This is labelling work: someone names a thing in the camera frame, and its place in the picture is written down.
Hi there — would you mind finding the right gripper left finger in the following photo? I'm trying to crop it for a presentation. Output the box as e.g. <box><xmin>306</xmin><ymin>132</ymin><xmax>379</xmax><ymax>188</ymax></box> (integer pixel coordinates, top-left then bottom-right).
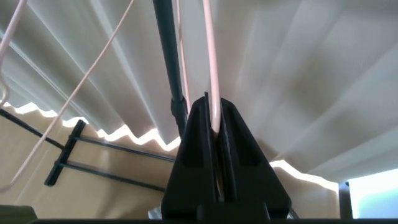
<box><xmin>160</xmin><ymin>91</ymin><xmax>219</xmax><ymax>220</ymax></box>

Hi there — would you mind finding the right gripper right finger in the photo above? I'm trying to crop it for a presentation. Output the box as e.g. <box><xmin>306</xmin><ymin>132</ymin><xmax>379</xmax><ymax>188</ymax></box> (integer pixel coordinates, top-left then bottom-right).
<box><xmin>217</xmin><ymin>97</ymin><xmax>292</xmax><ymax>220</ymax></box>

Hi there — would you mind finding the pink clothes hanger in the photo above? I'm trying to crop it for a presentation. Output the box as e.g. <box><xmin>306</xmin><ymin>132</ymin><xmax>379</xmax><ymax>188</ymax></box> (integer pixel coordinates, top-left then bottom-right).
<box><xmin>0</xmin><ymin>0</ymin><xmax>135</xmax><ymax>192</ymax></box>
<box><xmin>175</xmin><ymin>0</ymin><xmax>223</xmax><ymax>134</ymax></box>

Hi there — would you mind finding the black clothes rack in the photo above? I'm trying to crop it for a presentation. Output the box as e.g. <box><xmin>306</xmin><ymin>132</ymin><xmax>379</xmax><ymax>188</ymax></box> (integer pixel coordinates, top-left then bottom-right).
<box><xmin>0</xmin><ymin>0</ymin><xmax>191</xmax><ymax>193</ymax></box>

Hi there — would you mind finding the beige curtain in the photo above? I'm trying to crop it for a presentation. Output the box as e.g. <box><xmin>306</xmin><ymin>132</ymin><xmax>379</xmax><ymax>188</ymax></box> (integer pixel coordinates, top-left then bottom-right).
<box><xmin>0</xmin><ymin>0</ymin><xmax>398</xmax><ymax>184</ymax></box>

